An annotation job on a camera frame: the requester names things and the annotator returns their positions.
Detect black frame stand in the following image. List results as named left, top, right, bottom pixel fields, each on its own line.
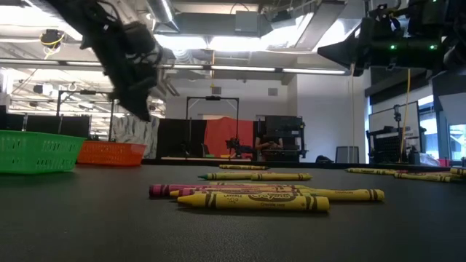
left=56, top=90, right=116, bottom=142
left=185, top=95, right=240, bottom=158

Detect black curtain panel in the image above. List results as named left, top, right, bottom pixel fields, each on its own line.
left=0, top=112, right=91, bottom=138
left=156, top=118, right=208, bottom=159

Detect black equipment rack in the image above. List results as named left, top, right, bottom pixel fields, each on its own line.
left=262, top=115, right=309, bottom=162

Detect ceiling light strip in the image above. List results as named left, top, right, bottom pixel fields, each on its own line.
left=0, top=57, right=347, bottom=76

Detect patterned fabric curtain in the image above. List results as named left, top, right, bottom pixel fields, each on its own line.
left=110, top=114, right=160, bottom=159

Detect black equipment cart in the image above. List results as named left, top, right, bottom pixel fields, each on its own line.
left=366, top=125, right=427, bottom=164

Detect orange plastic basket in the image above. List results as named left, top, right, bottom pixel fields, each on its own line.
left=76, top=140, right=147, bottom=167

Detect grey bin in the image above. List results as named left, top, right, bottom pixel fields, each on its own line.
left=335, top=146, right=360, bottom=164

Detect person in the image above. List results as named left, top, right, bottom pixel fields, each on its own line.
left=253, top=133, right=285, bottom=151

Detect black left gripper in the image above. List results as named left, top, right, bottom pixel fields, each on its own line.
left=80, top=20, right=165, bottom=122

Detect grey ceiling box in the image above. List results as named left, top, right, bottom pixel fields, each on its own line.
left=234, top=9, right=260, bottom=34

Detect white board panel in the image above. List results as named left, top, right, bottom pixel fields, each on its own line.
left=367, top=100, right=422, bottom=132

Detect red backdrop cloth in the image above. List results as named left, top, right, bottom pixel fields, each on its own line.
left=203, top=116, right=255, bottom=159

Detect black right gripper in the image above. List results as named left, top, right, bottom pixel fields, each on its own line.
left=317, top=7, right=414, bottom=77

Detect green plastic basket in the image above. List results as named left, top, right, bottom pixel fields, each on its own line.
left=0, top=130, right=87, bottom=175

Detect pink crayon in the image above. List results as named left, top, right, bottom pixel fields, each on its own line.
left=149, top=183, right=219, bottom=199

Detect grey workbench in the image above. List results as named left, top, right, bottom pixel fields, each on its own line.
left=159, top=155, right=256, bottom=163

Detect centre yellow sticks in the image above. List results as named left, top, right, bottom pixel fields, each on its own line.
left=197, top=172, right=256, bottom=181

